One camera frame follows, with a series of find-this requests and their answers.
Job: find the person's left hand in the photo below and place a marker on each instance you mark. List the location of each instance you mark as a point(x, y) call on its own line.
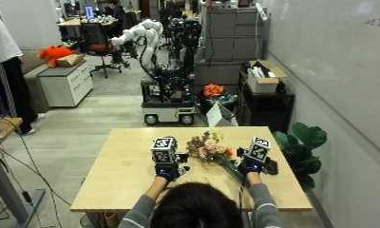
point(167, 172)

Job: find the grey sofa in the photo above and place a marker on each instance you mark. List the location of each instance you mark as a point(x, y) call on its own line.
point(32, 72)

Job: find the wooden office desk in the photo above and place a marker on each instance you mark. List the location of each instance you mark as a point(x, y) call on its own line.
point(87, 22)

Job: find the green leafy potted plant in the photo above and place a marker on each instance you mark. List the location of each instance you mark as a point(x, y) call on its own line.
point(302, 148)

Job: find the pink and orange flower bouquet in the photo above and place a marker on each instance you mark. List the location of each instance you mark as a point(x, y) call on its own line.
point(209, 148)

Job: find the open cardboard box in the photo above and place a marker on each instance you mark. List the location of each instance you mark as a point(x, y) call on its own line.
point(265, 79)

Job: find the lit computer monitor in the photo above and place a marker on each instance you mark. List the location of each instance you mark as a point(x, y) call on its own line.
point(89, 12)

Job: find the black office chair red seat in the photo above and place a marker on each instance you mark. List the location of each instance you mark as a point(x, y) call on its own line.
point(98, 44)

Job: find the wall whiteboard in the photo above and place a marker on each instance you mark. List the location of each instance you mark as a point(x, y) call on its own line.
point(338, 63)

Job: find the white paper bag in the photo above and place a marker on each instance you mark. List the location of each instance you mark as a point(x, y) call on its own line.
point(219, 116)

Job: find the white marker cube left glove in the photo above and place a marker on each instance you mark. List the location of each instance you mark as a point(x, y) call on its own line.
point(163, 150)

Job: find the white drawer cabinet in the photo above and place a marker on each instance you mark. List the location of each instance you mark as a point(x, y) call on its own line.
point(68, 84)

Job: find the brown paper bag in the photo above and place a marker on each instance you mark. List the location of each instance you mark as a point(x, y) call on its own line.
point(70, 60)

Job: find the orange artificial flowers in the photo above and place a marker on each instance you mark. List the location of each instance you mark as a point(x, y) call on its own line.
point(214, 90)

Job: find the person's right hand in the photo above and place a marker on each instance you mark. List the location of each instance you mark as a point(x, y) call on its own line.
point(253, 167)

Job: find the wooden standing desk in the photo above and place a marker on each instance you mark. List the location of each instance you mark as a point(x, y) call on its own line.
point(5, 177)

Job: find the white marker cube glove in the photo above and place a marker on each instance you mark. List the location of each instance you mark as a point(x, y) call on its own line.
point(258, 149)
point(163, 150)

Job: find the white marker cube right glove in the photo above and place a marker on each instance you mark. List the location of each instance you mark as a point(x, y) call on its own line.
point(258, 149)

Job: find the grey filing cabinets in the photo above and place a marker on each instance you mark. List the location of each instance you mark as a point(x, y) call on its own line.
point(234, 41)

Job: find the orange plush toy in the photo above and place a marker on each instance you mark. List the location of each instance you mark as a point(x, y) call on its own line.
point(53, 53)

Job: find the black shelf cabinet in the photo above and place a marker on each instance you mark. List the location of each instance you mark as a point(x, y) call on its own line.
point(266, 109)

